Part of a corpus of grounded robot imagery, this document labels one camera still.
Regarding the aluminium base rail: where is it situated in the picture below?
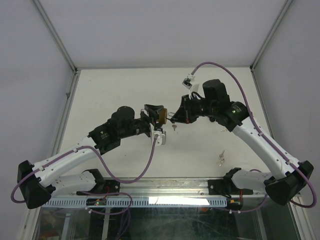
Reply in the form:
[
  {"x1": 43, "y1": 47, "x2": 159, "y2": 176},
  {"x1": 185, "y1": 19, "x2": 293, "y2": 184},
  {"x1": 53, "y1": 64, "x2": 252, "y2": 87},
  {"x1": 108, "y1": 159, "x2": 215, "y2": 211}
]
[{"x1": 57, "y1": 177, "x2": 301, "y2": 198}]

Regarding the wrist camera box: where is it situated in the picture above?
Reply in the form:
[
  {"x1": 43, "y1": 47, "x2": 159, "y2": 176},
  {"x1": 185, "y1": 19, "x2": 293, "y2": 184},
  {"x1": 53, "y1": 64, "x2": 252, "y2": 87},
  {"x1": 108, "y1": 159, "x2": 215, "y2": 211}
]
[
  {"x1": 182, "y1": 73, "x2": 199, "y2": 99},
  {"x1": 150, "y1": 124, "x2": 167, "y2": 147}
]

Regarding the aluminium frame post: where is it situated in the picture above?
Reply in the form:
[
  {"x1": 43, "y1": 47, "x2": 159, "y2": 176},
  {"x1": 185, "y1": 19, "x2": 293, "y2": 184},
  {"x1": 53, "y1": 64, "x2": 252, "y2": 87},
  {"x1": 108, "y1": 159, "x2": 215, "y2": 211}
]
[
  {"x1": 31, "y1": 0, "x2": 78, "y2": 74},
  {"x1": 249, "y1": 0, "x2": 295, "y2": 73}
]

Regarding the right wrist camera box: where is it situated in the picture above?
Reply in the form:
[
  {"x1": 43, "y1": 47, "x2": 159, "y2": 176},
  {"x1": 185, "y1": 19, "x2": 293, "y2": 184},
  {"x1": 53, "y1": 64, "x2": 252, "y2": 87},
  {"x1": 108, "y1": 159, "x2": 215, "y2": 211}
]
[{"x1": 182, "y1": 73, "x2": 199, "y2": 99}]

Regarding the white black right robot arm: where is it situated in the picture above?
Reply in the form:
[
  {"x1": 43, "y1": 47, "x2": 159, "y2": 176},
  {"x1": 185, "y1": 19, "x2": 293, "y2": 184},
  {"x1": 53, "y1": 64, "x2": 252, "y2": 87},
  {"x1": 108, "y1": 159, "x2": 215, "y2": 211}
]
[{"x1": 170, "y1": 79, "x2": 314, "y2": 206}]

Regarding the aluminium frame post left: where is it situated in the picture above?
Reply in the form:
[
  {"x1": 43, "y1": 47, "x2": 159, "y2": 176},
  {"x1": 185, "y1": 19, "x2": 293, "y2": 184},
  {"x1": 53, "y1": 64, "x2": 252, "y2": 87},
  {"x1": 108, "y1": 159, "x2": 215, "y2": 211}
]
[{"x1": 31, "y1": 0, "x2": 78, "y2": 74}]

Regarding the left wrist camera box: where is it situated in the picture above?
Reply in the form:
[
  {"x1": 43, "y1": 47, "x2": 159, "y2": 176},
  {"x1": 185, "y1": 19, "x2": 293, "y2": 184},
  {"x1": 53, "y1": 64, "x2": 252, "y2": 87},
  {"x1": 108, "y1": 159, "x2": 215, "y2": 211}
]
[{"x1": 150, "y1": 124, "x2": 167, "y2": 147}]

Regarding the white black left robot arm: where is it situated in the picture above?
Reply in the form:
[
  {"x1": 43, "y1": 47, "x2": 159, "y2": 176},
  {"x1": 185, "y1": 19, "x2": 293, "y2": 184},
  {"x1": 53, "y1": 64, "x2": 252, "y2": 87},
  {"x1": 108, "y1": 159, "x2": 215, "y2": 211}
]
[{"x1": 10, "y1": 104, "x2": 168, "y2": 209}]

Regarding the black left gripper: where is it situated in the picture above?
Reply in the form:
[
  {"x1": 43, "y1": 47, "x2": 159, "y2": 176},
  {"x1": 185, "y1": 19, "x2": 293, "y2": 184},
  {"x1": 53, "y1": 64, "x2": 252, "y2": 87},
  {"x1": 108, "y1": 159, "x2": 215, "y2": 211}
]
[{"x1": 119, "y1": 105, "x2": 164, "y2": 140}]

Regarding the aluminium frame post right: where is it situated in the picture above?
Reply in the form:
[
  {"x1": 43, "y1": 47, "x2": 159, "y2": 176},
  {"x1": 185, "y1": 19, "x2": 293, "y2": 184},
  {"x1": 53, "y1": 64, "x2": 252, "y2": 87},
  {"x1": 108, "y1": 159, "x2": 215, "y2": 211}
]
[{"x1": 249, "y1": 0, "x2": 295, "y2": 73}]

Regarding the small silver key bunch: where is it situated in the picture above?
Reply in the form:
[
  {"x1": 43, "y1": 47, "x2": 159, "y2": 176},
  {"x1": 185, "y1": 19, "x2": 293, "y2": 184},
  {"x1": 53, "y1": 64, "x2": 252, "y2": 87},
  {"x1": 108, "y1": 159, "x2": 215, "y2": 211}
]
[{"x1": 170, "y1": 120, "x2": 178, "y2": 132}]

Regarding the large brass padlock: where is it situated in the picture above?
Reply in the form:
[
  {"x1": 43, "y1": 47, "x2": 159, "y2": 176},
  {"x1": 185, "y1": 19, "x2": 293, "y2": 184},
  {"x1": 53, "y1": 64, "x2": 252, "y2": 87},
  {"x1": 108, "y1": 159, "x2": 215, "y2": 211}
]
[{"x1": 157, "y1": 107, "x2": 168, "y2": 125}]

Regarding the silver key pair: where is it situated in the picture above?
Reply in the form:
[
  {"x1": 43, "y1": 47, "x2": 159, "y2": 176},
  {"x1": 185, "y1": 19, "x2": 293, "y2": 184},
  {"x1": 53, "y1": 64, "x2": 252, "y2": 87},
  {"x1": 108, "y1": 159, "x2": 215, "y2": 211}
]
[{"x1": 217, "y1": 150, "x2": 225, "y2": 167}]

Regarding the slotted cable duct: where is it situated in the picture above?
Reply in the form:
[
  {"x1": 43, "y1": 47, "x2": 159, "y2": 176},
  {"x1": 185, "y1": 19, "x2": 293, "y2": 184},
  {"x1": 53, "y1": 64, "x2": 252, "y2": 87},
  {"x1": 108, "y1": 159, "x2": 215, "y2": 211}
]
[{"x1": 43, "y1": 196, "x2": 227, "y2": 208}]

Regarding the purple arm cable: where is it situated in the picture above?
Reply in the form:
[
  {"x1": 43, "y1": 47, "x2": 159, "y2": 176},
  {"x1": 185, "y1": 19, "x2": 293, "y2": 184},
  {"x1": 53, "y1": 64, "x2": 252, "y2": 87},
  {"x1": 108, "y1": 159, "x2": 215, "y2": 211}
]
[
  {"x1": 10, "y1": 136, "x2": 161, "y2": 216},
  {"x1": 192, "y1": 61, "x2": 318, "y2": 216}
]

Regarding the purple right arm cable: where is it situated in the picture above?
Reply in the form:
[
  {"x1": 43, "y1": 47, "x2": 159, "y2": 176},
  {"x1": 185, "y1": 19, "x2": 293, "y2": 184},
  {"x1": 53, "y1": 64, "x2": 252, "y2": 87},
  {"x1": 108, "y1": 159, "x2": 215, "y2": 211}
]
[{"x1": 192, "y1": 61, "x2": 318, "y2": 216}]

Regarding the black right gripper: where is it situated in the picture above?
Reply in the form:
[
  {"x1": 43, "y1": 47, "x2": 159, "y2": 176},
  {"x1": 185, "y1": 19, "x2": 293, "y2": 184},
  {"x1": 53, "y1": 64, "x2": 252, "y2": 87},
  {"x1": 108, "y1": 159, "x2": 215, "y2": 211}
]
[{"x1": 170, "y1": 94, "x2": 217, "y2": 125}]

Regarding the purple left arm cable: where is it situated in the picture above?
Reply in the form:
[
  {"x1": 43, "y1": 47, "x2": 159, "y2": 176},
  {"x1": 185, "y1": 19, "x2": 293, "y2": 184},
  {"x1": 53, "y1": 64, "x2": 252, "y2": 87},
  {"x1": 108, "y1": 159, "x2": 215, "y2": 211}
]
[{"x1": 10, "y1": 136, "x2": 161, "y2": 216}]

